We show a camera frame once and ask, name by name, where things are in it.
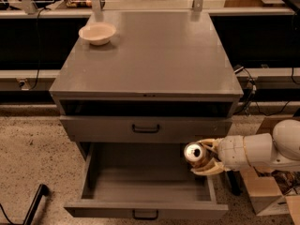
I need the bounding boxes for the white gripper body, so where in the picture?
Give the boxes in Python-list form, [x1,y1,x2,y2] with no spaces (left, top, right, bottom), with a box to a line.
[217,135,250,171]

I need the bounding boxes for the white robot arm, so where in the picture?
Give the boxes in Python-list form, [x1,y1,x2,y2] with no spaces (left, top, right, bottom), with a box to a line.
[184,119,300,176]

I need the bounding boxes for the black metal leg right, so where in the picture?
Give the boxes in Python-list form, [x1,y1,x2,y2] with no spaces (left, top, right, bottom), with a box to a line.
[227,171,241,196]

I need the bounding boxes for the black cables right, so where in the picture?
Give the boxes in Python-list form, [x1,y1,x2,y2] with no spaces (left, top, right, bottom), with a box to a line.
[233,65,300,117]

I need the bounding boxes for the black chair leg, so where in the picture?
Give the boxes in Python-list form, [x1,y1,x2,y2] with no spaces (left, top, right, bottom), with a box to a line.
[22,184,50,225]

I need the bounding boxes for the orange soda can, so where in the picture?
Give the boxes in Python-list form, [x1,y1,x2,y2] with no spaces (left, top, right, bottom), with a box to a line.
[184,142,210,168]

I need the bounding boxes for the open grey bottom drawer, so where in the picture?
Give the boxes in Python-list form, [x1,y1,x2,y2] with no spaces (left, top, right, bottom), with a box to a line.
[65,143,228,220]

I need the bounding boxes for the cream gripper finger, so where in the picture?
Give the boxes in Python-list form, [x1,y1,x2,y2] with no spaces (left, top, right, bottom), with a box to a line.
[198,138,222,153]
[191,158,225,176]

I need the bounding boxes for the closed grey upper drawer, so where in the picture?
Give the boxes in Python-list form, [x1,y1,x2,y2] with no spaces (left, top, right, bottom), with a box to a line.
[60,116,232,143]

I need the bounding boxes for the dark crumpled snack bag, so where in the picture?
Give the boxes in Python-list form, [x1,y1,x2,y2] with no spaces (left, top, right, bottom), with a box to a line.
[271,171,300,196]

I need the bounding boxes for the white paper bowl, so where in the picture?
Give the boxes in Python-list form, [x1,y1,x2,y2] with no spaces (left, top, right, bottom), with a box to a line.
[79,22,116,46]

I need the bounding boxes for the grey metal drawer cabinet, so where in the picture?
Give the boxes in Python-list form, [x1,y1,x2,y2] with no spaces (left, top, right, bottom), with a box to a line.
[50,10,243,155]

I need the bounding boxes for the brown cardboard box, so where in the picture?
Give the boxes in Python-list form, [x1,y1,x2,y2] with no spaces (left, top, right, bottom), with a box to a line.
[240,118,300,225]

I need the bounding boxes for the black cable left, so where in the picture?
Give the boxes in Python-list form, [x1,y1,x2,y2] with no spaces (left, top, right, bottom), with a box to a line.
[29,7,48,91]

